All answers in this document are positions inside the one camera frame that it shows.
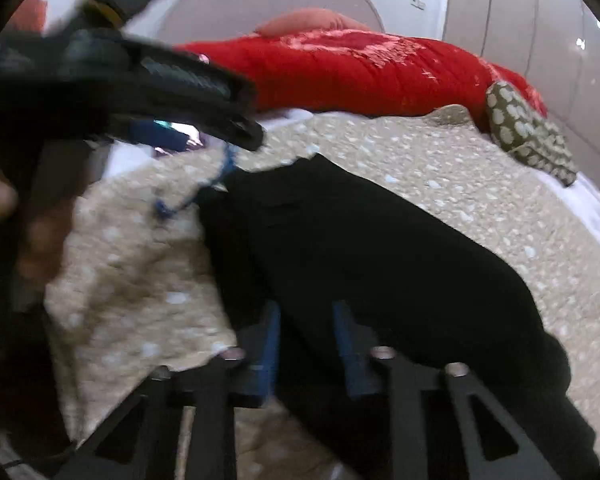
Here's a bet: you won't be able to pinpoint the pink pillow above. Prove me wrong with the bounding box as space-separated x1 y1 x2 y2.
255 7 373 38

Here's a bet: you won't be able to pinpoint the blue lanyard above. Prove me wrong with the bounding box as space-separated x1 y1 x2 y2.
152 141 240 220

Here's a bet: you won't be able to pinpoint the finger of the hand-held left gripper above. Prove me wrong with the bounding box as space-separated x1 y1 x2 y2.
122 40 258 116
107 95 267 152

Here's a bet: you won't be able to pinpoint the red quilted duvet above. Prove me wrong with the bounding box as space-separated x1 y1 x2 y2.
172 29 548 133

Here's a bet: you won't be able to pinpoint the green patterned cushion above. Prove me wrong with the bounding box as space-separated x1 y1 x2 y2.
485 80 579 188

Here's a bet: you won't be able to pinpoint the white panelled wardrobe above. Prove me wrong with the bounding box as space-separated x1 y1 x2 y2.
445 0 600 161

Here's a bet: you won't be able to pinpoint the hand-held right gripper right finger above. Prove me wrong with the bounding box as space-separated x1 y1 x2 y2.
330 300 561 480

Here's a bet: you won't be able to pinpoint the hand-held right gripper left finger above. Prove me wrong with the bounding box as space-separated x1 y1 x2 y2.
55 301 283 480

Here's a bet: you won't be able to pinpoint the black pants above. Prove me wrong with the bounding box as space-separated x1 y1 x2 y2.
195 152 600 480

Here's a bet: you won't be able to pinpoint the person's left hand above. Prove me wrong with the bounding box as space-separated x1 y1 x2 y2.
0 150 78 283

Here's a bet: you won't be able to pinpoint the beige spotted quilted blanket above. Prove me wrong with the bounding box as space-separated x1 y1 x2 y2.
44 104 600 480

